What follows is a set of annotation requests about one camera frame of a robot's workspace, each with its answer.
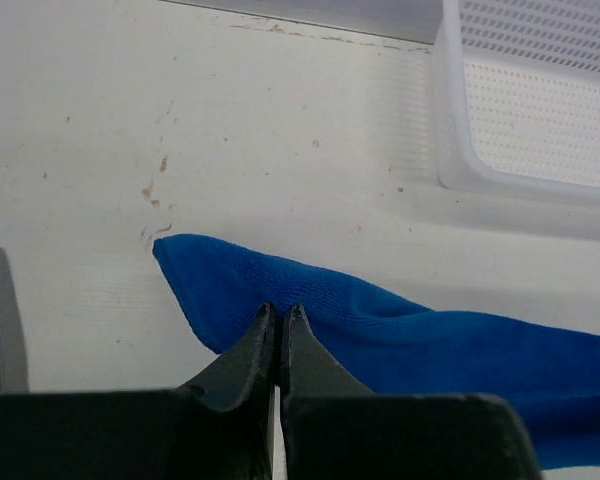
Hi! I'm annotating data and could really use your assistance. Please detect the grey terry towel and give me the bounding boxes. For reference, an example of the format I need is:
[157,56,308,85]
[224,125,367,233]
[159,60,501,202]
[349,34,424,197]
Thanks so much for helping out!
[0,248,29,394]

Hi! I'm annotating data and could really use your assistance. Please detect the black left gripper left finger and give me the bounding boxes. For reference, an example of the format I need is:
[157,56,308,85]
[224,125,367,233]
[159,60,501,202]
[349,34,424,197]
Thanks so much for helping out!
[0,303,275,479]

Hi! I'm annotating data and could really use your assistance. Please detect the blue microfiber towel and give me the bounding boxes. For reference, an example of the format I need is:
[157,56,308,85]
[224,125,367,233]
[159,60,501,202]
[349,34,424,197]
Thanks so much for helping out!
[152,234,600,470]

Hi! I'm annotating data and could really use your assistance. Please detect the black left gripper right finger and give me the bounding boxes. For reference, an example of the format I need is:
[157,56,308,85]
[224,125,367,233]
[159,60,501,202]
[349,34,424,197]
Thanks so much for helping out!
[280,305,542,479]

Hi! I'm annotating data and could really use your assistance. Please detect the white perforated plastic basket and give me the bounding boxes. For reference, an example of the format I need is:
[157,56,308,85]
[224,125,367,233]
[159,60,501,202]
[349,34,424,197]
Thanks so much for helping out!
[432,0,600,205]

